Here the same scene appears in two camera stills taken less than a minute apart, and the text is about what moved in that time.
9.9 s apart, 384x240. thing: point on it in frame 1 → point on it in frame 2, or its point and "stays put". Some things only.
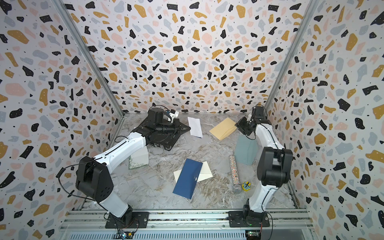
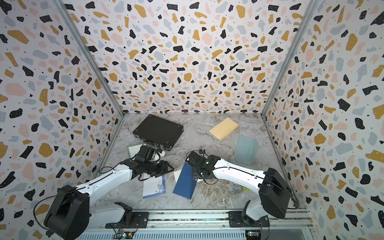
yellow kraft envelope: [224, 129] stays put
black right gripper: [239, 125] → [194, 175]
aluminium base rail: [92, 225] stays put
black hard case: [162, 135] stays put
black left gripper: [177, 125] → [163, 168]
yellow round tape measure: [246, 186] stays put
